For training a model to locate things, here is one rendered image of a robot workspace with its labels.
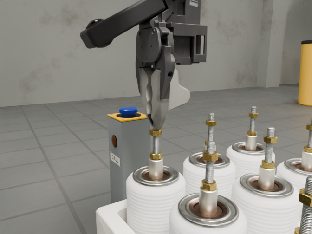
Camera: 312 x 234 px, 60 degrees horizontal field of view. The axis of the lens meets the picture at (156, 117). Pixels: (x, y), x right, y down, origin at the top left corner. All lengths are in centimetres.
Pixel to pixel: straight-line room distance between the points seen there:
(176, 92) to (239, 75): 366
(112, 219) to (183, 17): 33
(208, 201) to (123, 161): 27
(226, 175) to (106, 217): 21
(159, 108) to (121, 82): 261
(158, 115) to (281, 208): 21
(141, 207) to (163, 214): 3
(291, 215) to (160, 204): 18
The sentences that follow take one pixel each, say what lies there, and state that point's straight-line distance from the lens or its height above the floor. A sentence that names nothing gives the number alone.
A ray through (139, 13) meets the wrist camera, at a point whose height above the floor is 49.
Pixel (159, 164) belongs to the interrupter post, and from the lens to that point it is 43.
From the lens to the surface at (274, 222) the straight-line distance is 42.
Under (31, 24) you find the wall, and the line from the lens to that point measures 277.
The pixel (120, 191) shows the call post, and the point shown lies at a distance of 61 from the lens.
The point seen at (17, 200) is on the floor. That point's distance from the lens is 98.
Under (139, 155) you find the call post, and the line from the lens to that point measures 58.
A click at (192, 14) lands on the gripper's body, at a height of 50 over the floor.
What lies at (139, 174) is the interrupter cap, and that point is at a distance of 44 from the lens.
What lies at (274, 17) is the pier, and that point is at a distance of 427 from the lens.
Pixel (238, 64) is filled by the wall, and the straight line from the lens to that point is 401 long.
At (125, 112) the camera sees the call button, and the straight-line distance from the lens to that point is 57.
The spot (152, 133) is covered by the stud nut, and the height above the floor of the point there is 32.
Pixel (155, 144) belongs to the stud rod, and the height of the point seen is 31.
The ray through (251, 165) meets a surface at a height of 23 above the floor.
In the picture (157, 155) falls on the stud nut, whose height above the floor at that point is 29.
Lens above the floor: 44
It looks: 13 degrees down
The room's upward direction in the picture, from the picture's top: straight up
